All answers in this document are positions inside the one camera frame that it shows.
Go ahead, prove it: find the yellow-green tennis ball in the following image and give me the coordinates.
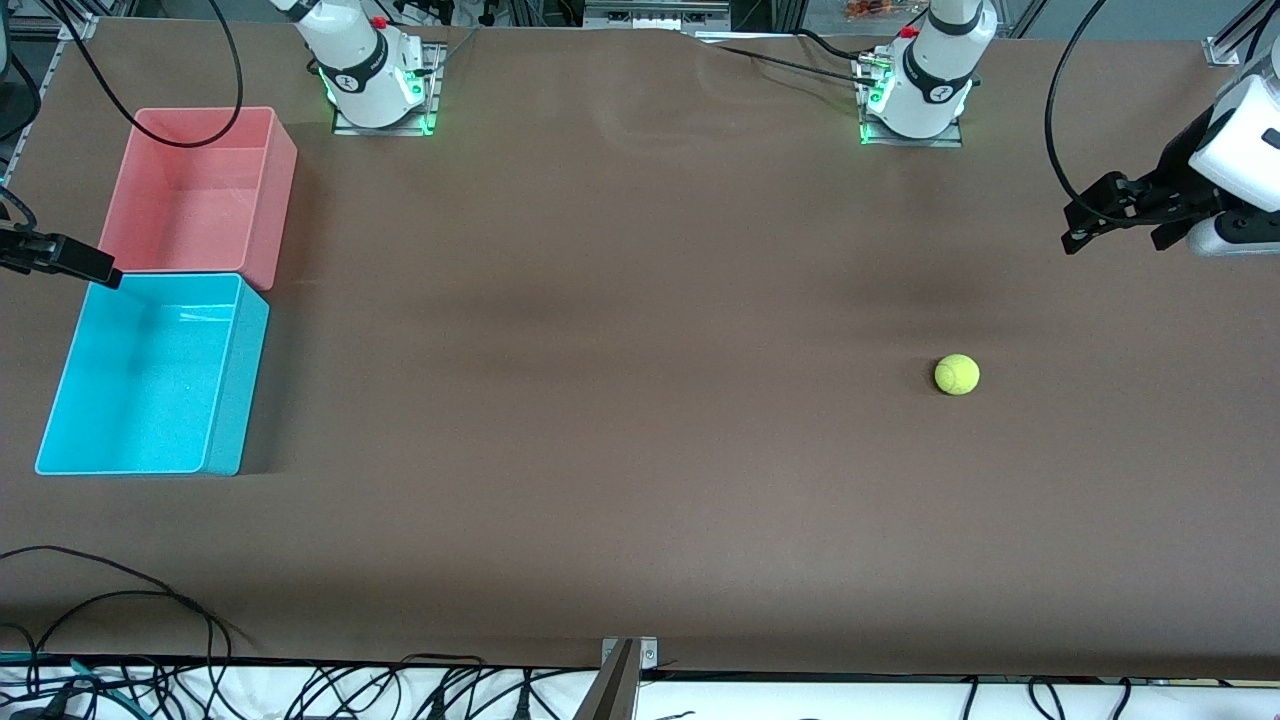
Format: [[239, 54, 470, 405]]
[[934, 354, 981, 397]]

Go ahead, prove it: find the pink plastic bin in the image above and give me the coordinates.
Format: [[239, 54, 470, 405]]
[[98, 106, 299, 292]]

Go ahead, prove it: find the blue plastic bin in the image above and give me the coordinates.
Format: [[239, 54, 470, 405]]
[[35, 272, 271, 477]]

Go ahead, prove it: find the grey metal box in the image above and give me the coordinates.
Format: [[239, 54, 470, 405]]
[[583, 0, 731, 31]]

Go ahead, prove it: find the grey metal bar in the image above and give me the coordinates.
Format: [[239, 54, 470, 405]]
[[572, 640, 639, 720]]

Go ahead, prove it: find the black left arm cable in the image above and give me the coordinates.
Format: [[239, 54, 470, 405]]
[[1044, 0, 1117, 201]]

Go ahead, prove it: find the aluminium frame profile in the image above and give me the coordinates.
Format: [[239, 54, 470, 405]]
[[1212, 0, 1280, 53]]

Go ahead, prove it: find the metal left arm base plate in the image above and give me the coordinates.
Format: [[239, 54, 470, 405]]
[[858, 55, 964, 149]]

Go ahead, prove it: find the aluminium frame rail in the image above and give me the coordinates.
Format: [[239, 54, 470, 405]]
[[0, 40, 65, 191]]

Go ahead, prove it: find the long black floor cable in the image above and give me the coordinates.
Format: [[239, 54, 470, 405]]
[[0, 545, 236, 666]]

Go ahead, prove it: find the short black base cable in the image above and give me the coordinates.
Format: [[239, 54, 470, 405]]
[[795, 28, 873, 61]]

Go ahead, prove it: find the looped black floor cable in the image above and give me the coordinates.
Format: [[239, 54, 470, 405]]
[[25, 590, 219, 691]]

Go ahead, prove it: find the long black base cable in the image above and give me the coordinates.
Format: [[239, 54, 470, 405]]
[[714, 44, 883, 89]]

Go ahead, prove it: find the teal cable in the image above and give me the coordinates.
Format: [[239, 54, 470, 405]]
[[0, 650, 136, 706]]

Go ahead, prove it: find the arched black cable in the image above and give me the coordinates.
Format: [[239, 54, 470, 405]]
[[400, 654, 487, 720]]

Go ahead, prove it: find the small metal table bracket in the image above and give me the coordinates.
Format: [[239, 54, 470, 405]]
[[600, 637, 659, 673]]

